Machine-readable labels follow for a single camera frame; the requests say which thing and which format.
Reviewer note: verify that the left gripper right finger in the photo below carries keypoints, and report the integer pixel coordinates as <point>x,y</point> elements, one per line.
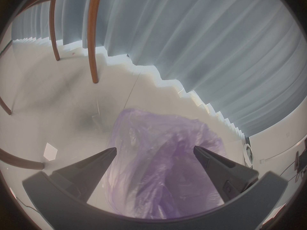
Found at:
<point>225,178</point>

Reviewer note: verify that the wooden chair white cushion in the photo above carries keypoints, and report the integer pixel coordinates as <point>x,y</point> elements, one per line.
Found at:
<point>92,44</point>

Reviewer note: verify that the purple plastic bag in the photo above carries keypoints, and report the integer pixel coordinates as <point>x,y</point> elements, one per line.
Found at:
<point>153,152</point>

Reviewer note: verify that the white trash bin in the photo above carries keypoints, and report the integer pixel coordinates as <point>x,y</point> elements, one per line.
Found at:
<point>120,176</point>

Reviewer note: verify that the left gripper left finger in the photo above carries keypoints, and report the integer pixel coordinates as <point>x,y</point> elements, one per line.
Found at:
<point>81,178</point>

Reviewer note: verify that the white curtain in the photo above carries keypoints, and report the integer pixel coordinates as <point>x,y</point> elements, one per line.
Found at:
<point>191,44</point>

